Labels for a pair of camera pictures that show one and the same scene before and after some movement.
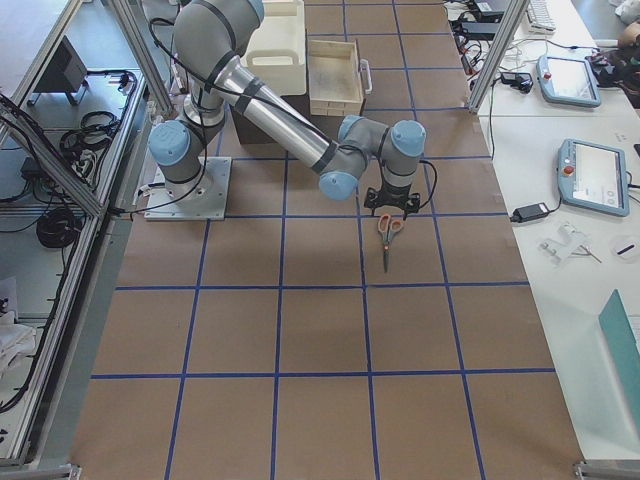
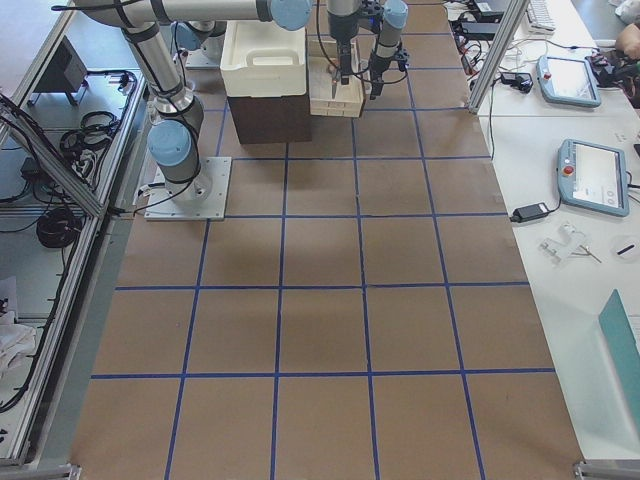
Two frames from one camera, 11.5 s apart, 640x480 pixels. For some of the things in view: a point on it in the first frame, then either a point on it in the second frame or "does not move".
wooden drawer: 334,78 does not move
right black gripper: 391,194 -> 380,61
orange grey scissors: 387,229 -> 335,76
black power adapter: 526,213 does not move
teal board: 623,346 does not move
